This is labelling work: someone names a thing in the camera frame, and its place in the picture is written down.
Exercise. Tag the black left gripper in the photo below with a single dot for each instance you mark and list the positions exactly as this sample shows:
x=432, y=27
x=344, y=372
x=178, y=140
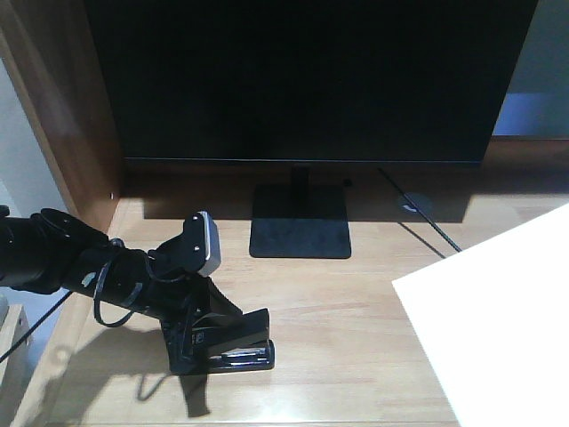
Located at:
x=179, y=300

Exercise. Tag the black stapler with orange button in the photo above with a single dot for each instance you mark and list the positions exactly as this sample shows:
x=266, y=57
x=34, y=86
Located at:
x=220, y=350

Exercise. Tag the white paper sheets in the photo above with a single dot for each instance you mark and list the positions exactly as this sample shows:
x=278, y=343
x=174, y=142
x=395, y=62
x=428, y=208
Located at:
x=493, y=322

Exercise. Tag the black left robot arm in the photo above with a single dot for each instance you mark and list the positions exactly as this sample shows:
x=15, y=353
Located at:
x=51, y=250

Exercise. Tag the black computer monitor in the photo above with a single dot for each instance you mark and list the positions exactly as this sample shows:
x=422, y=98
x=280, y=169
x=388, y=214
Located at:
x=304, y=83

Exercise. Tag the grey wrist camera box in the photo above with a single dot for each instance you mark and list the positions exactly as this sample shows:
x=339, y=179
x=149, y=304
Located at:
x=195, y=250

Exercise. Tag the round desk cable grommet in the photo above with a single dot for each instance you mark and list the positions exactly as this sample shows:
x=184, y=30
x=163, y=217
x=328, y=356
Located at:
x=412, y=203

